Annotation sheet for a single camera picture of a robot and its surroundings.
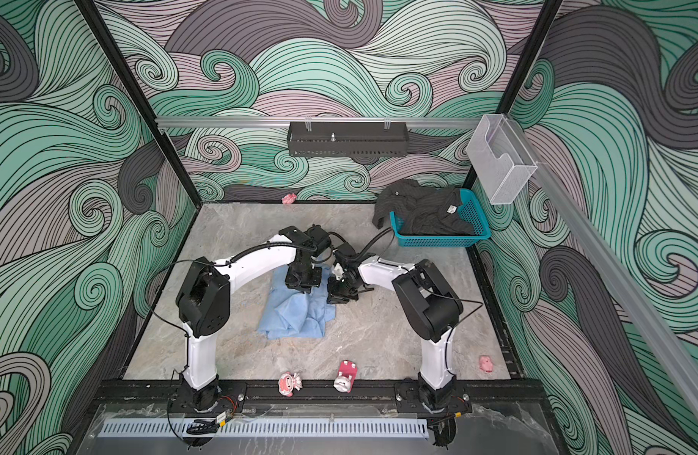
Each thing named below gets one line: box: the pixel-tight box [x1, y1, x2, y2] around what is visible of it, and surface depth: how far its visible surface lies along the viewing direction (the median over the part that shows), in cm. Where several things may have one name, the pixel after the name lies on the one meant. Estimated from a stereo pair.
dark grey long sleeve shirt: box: [371, 179, 477, 235], surface depth 112 cm
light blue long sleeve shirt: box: [257, 265, 337, 341], surface depth 85 cm
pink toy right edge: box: [478, 355, 495, 373], surface depth 79 cm
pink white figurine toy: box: [277, 371, 304, 398], surface depth 74 cm
